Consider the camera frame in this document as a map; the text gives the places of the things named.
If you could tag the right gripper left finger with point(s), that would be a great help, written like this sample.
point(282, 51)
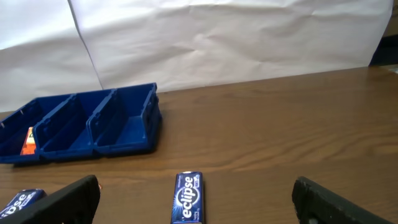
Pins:
point(68, 202)

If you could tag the orange candy box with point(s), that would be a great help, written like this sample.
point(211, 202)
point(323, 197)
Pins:
point(28, 144)

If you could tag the blue candy pack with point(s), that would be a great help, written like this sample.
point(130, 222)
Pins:
point(188, 199)
point(20, 200)

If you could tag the blue tray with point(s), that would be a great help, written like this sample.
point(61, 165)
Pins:
point(127, 133)

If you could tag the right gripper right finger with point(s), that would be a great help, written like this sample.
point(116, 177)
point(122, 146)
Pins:
point(323, 207)

